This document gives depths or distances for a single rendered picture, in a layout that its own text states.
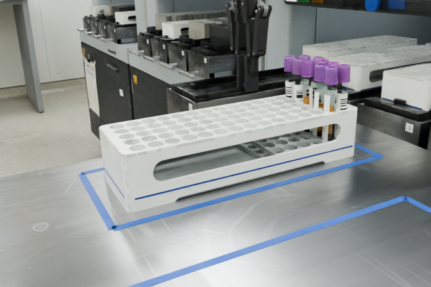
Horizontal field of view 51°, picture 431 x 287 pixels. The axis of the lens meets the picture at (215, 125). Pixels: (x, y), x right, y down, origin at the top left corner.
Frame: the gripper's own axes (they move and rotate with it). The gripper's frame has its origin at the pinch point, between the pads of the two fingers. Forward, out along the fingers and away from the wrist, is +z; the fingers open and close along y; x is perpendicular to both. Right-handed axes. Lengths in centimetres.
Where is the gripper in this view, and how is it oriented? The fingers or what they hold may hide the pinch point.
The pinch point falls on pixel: (247, 72)
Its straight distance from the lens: 94.2
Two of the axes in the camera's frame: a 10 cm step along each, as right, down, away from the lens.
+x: -8.7, 1.8, -4.6
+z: 0.3, 9.5, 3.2
